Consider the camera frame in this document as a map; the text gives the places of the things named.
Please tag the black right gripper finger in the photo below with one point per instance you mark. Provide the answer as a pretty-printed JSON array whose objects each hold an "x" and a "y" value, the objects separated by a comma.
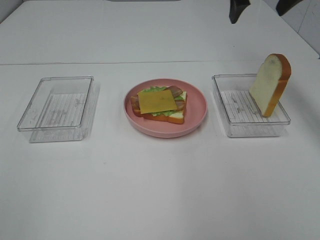
[
  {"x": 236, "y": 9},
  {"x": 283, "y": 6}
]

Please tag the bacon strip container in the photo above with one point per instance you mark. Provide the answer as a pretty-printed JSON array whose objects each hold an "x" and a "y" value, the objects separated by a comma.
[
  {"x": 177, "y": 92},
  {"x": 179, "y": 101}
]

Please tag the pink round plate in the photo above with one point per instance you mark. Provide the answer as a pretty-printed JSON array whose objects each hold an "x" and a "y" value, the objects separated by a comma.
[{"x": 196, "y": 110}]

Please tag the bread slice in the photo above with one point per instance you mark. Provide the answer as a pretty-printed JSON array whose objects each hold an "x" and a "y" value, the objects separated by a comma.
[
  {"x": 171, "y": 116},
  {"x": 270, "y": 83}
]

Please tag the clear plastic container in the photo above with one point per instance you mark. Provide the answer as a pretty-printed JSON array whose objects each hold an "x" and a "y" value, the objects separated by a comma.
[
  {"x": 60, "y": 110},
  {"x": 240, "y": 116}
]

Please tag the clear plastic left container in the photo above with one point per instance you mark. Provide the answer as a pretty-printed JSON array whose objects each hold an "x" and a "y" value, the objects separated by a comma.
[{"x": 60, "y": 110}]

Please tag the green lettuce leaf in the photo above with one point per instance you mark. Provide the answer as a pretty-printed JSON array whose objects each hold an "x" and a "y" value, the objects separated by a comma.
[{"x": 152, "y": 89}]

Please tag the clear plastic right container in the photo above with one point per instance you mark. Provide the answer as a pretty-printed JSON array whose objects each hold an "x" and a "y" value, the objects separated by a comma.
[{"x": 240, "y": 116}]

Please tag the yellow cheese slice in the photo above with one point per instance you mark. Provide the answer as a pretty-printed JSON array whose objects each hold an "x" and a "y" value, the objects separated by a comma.
[{"x": 156, "y": 101}]

